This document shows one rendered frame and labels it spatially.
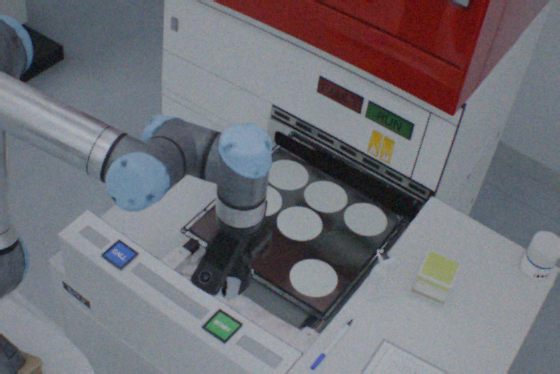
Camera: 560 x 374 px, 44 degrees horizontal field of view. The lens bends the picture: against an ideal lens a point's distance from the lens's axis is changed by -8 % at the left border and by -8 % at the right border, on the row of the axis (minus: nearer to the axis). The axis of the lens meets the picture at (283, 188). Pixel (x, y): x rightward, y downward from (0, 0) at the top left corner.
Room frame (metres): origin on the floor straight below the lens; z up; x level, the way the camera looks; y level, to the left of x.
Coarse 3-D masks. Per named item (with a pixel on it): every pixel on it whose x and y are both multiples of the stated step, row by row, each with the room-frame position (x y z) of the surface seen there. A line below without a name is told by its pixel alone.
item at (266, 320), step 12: (192, 264) 0.96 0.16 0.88; (240, 300) 0.89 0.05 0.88; (240, 312) 0.86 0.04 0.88; (252, 312) 0.86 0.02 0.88; (264, 312) 0.87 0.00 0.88; (264, 324) 0.84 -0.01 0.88; (276, 324) 0.84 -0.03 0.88; (288, 324) 0.85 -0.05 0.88; (276, 336) 0.81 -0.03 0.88; (288, 336) 0.82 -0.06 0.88
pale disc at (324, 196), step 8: (312, 184) 1.23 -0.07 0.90; (320, 184) 1.24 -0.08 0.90; (328, 184) 1.24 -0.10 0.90; (336, 184) 1.25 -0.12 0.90; (304, 192) 1.21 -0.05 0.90; (312, 192) 1.21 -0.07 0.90; (320, 192) 1.21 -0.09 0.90; (328, 192) 1.22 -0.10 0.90; (336, 192) 1.22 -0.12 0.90; (344, 192) 1.23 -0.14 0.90; (312, 200) 1.18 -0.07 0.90; (320, 200) 1.19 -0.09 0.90; (328, 200) 1.19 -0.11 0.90; (336, 200) 1.20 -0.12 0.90; (344, 200) 1.20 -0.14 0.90; (320, 208) 1.16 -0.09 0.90; (328, 208) 1.17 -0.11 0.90; (336, 208) 1.17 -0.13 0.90
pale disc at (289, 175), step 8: (280, 160) 1.30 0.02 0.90; (288, 160) 1.30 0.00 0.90; (272, 168) 1.27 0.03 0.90; (280, 168) 1.27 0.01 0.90; (288, 168) 1.27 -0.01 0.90; (296, 168) 1.28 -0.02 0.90; (304, 168) 1.28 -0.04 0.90; (272, 176) 1.24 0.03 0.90; (280, 176) 1.24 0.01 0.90; (288, 176) 1.25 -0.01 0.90; (296, 176) 1.25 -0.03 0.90; (304, 176) 1.26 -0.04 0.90; (280, 184) 1.22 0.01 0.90; (288, 184) 1.22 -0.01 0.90; (296, 184) 1.23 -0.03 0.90; (304, 184) 1.23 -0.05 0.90
